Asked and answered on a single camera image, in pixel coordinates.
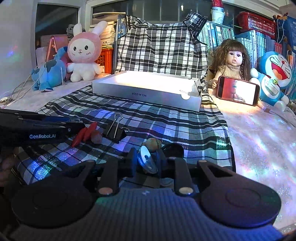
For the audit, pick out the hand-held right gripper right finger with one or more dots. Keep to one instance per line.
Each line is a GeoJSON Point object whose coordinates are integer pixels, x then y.
{"type": "Point", "coordinates": [162, 162]}

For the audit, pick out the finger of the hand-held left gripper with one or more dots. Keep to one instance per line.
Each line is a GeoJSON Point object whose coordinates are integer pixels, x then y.
{"type": "Point", "coordinates": [56, 119]}
{"type": "Point", "coordinates": [75, 128]}

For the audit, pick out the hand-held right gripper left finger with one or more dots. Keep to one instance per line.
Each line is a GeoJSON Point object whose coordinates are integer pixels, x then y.
{"type": "Point", "coordinates": [133, 161]}

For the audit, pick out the red toy chili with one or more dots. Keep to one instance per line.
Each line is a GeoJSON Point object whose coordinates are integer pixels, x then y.
{"type": "Point", "coordinates": [77, 139]}
{"type": "Point", "coordinates": [90, 129]}

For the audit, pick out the round metal disc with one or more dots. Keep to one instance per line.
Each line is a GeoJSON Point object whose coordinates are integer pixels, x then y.
{"type": "Point", "coordinates": [145, 160]}

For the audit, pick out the black round lid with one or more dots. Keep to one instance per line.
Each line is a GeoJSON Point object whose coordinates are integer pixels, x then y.
{"type": "Point", "coordinates": [173, 150]}

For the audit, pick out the tan striped nut shell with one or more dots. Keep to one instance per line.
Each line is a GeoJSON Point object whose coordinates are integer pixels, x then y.
{"type": "Point", "coordinates": [152, 142]}

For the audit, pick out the reddish brown nut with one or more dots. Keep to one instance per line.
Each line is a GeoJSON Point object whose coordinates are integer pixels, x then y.
{"type": "Point", "coordinates": [96, 137]}

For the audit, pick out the white shallow cardboard box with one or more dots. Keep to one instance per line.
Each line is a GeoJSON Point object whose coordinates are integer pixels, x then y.
{"type": "Point", "coordinates": [143, 95]}

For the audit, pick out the black binder clip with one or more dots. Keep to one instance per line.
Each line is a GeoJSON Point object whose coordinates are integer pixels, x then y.
{"type": "Point", "coordinates": [113, 133]}

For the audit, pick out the black white plaid cloth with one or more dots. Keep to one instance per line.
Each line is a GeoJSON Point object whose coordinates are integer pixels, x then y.
{"type": "Point", "coordinates": [173, 129]}

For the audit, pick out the blue spotted plush toy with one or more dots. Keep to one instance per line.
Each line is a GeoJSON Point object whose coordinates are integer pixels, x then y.
{"type": "Point", "coordinates": [49, 74]}

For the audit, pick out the pink bag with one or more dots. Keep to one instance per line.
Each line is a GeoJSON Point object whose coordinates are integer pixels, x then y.
{"type": "Point", "coordinates": [54, 46]}

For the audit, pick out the pink white bunny plush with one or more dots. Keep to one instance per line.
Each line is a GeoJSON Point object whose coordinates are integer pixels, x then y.
{"type": "Point", "coordinates": [83, 48]}

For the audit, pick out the orange plastic crate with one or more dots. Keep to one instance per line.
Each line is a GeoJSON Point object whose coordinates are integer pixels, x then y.
{"type": "Point", "coordinates": [106, 58]}

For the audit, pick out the grey cloth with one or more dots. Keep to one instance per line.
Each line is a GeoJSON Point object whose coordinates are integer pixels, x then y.
{"type": "Point", "coordinates": [69, 29]}

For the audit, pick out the stack of pale books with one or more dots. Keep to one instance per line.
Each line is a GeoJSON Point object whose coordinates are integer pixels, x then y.
{"type": "Point", "coordinates": [108, 30]}

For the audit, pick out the smartphone in red case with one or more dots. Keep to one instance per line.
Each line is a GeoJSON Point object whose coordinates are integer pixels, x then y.
{"type": "Point", "coordinates": [238, 90]}

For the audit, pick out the black white plaid garment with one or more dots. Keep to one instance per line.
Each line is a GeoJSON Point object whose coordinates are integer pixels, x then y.
{"type": "Point", "coordinates": [161, 46]}

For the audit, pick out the brown haired baby doll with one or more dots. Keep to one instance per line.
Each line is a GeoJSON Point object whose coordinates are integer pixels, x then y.
{"type": "Point", "coordinates": [234, 55]}

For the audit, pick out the row of teal books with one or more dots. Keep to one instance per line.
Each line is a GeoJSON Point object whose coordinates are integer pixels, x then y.
{"type": "Point", "coordinates": [215, 34]}

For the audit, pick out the blue white cat plush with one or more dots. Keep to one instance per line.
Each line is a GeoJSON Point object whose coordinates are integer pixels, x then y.
{"type": "Point", "coordinates": [275, 67]}

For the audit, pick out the row of blue books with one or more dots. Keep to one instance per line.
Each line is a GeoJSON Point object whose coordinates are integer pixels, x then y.
{"type": "Point", "coordinates": [252, 44]}

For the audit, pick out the white paper cup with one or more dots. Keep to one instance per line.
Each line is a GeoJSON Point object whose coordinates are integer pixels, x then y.
{"type": "Point", "coordinates": [217, 15]}

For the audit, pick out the row of thin books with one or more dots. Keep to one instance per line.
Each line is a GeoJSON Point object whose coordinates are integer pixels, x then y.
{"type": "Point", "coordinates": [291, 56]}

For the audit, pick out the red plastic basket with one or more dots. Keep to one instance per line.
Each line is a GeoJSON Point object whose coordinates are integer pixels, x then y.
{"type": "Point", "coordinates": [256, 23]}

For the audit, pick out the red paper cup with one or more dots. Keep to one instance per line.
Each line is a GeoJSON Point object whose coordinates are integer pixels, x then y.
{"type": "Point", "coordinates": [217, 3]}

